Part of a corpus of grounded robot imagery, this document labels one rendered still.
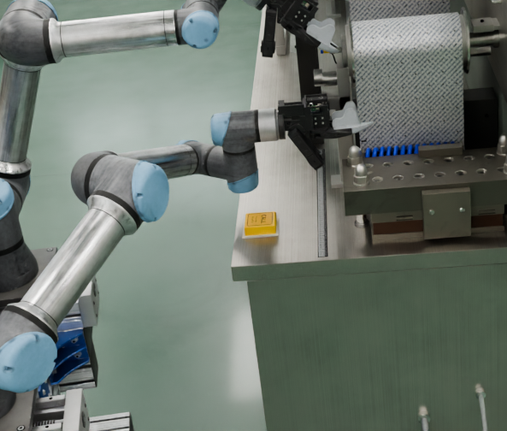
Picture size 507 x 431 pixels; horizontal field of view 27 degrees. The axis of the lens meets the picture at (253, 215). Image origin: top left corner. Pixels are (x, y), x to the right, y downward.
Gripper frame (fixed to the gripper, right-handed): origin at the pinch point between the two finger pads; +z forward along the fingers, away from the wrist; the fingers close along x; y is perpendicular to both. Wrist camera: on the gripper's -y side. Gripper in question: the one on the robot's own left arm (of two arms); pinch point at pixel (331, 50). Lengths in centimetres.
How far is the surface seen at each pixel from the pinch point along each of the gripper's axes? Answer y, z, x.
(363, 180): -12.6, 16.7, -26.1
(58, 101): -193, -37, 299
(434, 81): 9.2, 21.1, -8.4
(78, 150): -178, -18, 232
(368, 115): -5.7, 14.1, -8.4
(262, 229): -37.4, 6.9, -21.6
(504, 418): -41, 77, -34
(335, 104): -10.1, 8.3, -1.1
